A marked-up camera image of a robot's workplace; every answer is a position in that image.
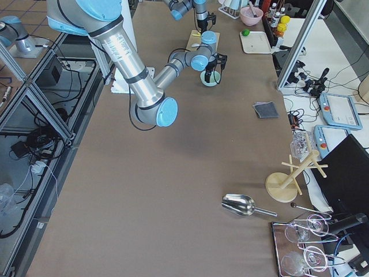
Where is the aluminium frame post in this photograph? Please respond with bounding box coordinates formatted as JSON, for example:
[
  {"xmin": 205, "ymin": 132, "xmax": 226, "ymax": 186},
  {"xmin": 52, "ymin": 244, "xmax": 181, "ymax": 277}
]
[{"xmin": 276, "ymin": 0, "xmax": 327, "ymax": 91}]

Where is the light green bowl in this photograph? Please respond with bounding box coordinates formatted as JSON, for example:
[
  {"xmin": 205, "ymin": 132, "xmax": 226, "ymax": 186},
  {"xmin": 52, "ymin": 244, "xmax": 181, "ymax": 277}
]
[{"xmin": 200, "ymin": 70, "xmax": 221, "ymax": 87}]

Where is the green lime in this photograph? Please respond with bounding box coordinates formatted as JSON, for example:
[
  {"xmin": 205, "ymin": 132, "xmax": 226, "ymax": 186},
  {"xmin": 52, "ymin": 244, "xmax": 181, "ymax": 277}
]
[{"xmin": 242, "ymin": 29, "xmax": 250, "ymax": 36}]

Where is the black monitor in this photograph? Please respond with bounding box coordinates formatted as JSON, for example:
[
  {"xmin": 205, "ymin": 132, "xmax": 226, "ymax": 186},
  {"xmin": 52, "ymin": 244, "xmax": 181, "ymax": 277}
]
[{"xmin": 312, "ymin": 134, "xmax": 368, "ymax": 215}]

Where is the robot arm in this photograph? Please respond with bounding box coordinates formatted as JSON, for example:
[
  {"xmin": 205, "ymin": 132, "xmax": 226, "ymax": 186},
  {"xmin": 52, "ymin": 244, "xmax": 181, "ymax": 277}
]
[
  {"xmin": 47, "ymin": 1, "xmax": 217, "ymax": 127},
  {"xmin": 164, "ymin": 0, "xmax": 209, "ymax": 33}
]

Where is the white camera post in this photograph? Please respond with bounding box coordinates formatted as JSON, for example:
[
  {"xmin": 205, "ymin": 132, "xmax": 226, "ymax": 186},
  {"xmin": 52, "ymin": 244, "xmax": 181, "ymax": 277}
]
[{"xmin": 111, "ymin": 0, "xmax": 137, "ymax": 93}]

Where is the wooden mug tree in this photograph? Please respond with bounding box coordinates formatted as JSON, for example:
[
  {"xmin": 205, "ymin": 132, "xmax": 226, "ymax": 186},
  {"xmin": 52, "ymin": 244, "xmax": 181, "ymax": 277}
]
[{"xmin": 265, "ymin": 133, "xmax": 328, "ymax": 203}]

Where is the metal scoop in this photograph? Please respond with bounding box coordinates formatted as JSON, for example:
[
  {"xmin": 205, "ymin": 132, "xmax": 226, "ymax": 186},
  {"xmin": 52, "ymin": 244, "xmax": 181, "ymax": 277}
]
[{"xmin": 221, "ymin": 193, "xmax": 278, "ymax": 217}]

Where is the bamboo cutting board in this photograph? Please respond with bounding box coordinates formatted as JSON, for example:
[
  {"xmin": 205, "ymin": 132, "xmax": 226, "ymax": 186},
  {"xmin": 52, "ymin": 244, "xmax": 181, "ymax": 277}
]
[{"xmin": 187, "ymin": 30, "xmax": 220, "ymax": 61}]

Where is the cream rabbit tray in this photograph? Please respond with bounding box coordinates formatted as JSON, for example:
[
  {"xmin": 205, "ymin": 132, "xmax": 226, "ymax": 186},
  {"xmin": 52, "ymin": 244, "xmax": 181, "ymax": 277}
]
[{"xmin": 239, "ymin": 31, "xmax": 272, "ymax": 54}]

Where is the pink bowl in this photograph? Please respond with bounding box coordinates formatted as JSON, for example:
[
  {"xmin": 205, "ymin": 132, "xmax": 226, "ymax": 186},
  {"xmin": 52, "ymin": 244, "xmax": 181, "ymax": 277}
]
[{"xmin": 240, "ymin": 6, "xmax": 264, "ymax": 26}]

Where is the yellow lemon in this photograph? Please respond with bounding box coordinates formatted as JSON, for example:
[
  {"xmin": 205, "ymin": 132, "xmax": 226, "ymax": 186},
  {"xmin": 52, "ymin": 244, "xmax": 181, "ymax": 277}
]
[{"xmin": 280, "ymin": 15, "xmax": 291, "ymax": 24}]

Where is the metal tube with black cap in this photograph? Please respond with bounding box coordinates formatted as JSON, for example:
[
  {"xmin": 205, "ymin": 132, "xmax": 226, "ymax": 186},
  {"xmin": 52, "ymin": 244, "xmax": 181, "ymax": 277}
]
[{"xmin": 248, "ymin": 2, "xmax": 258, "ymax": 18}]

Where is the grey folded cloth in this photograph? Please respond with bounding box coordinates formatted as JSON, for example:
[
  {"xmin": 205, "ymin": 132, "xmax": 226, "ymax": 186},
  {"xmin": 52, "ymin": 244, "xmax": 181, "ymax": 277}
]
[{"xmin": 253, "ymin": 101, "xmax": 279, "ymax": 119}]

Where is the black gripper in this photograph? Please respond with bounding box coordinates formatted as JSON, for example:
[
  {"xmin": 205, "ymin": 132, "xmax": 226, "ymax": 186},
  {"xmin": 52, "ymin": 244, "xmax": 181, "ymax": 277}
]
[
  {"xmin": 204, "ymin": 57, "xmax": 217, "ymax": 83},
  {"xmin": 197, "ymin": 18, "xmax": 208, "ymax": 31}
]

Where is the crystal glass dish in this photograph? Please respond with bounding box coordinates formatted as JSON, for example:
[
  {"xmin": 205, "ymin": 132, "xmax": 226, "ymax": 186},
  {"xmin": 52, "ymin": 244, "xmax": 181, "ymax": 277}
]
[{"xmin": 290, "ymin": 131, "xmax": 316, "ymax": 160}]

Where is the black headset stand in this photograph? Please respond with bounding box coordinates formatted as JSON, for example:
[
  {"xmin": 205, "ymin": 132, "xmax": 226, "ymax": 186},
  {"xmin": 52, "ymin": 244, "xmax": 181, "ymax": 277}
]
[{"xmin": 272, "ymin": 46, "xmax": 306, "ymax": 76}]

